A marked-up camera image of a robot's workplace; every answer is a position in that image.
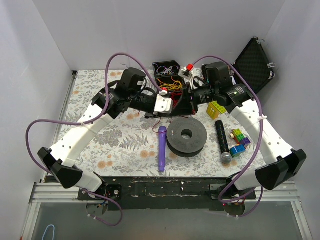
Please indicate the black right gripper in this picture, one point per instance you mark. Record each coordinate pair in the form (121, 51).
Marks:
(189, 99)

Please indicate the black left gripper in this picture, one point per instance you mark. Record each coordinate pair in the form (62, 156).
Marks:
(152, 110)

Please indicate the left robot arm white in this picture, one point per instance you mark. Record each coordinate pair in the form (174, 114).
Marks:
(106, 106)

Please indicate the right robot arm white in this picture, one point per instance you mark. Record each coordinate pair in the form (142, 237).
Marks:
(282, 161)

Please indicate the floral patterned table mat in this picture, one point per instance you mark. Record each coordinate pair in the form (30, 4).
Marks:
(129, 145)

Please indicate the colourful brick toy train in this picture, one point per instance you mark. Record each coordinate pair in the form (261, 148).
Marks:
(239, 138)

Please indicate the black glitter microphone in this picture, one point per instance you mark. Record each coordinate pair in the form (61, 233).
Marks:
(226, 157)

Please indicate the blue green brick block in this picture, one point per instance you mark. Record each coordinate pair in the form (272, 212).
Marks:
(237, 150)

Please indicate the black poker chip case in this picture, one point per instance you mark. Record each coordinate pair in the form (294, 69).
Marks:
(252, 64)

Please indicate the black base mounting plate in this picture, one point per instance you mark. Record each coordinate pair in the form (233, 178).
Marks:
(160, 193)

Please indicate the grey perforated cable spool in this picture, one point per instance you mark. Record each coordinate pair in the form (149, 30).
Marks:
(186, 137)

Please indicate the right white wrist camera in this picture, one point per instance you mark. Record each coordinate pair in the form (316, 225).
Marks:
(187, 74)

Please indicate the black compartment cable box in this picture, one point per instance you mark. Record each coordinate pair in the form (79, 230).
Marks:
(166, 76)

